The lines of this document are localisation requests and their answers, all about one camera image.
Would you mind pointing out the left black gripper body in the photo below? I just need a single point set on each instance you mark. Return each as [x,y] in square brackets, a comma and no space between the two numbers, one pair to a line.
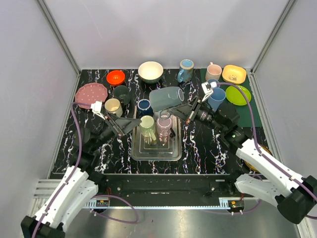
[112,124]

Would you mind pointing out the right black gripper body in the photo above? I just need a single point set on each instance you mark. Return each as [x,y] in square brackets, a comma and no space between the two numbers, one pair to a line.
[203,114]

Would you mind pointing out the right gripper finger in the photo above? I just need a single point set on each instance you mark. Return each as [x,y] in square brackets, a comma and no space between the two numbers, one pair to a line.
[182,115]
[188,107]

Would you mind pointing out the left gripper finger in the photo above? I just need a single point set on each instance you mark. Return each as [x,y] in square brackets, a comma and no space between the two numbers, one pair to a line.
[127,127]
[126,121]

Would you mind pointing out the cream mug black handle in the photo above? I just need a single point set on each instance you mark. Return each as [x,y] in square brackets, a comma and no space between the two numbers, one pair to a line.
[113,106]

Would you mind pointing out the light green mug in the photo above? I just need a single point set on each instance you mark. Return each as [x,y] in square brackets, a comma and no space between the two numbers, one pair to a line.
[148,127]

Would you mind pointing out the pink lilac mug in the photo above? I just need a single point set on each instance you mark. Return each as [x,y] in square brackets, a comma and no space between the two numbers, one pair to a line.
[165,128]

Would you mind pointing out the navy blue mug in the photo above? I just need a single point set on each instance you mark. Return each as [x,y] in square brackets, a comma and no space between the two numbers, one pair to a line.
[144,108]

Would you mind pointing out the grey blue mug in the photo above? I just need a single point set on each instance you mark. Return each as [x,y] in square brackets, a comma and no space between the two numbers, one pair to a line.
[165,98]

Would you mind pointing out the dark grey mug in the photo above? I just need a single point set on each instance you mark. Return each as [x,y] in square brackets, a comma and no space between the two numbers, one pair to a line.
[122,93]

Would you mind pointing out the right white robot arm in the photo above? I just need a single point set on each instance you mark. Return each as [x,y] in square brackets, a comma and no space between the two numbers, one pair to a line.
[292,194]

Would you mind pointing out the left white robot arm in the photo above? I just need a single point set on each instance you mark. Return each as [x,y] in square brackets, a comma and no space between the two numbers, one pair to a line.
[80,182]

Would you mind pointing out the light blue patterned mug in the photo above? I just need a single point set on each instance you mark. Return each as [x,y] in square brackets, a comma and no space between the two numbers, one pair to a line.
[185,71]

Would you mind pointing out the blue plastic cup front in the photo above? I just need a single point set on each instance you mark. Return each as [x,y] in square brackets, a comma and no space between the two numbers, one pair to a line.
[216,98]

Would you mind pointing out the blue plastic cup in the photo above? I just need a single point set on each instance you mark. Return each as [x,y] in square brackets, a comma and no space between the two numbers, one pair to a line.
[216,98]
[213,83]

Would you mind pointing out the blue plastic cup rear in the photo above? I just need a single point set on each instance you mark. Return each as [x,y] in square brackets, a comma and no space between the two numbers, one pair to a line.
[213,83]

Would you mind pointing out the green plate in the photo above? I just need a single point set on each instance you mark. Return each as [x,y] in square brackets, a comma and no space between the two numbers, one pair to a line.
[234,96]

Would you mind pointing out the steel tray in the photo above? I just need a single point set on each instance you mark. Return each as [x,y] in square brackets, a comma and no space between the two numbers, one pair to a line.
[165,148]

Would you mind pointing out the dark green mat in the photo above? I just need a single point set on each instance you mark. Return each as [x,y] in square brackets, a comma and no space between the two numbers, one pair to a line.
[243,111]

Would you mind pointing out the pink cup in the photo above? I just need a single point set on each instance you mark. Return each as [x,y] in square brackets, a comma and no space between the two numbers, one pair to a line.
[214,71]

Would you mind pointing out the pink dotted plate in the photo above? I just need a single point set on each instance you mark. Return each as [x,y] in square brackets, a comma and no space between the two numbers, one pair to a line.
[89,94]

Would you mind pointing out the red bowl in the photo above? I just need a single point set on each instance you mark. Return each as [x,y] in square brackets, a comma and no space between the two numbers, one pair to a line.
[115,77]

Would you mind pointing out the yellow square bowl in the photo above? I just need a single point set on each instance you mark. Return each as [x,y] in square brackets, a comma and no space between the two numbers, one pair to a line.
[234,74]

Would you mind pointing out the large white bowl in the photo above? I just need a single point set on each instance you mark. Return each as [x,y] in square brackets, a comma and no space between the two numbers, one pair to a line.
[150,72]

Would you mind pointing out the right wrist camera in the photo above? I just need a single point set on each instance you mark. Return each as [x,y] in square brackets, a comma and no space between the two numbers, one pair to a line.
[207,89]

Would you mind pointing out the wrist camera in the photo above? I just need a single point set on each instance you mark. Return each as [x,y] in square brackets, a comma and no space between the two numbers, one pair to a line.
[96,109]
[207,89]

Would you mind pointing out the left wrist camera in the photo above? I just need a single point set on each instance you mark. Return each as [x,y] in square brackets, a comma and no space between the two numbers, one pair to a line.
[96,109]

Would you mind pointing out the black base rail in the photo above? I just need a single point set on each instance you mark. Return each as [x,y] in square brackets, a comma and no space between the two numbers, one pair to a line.
[170,190]

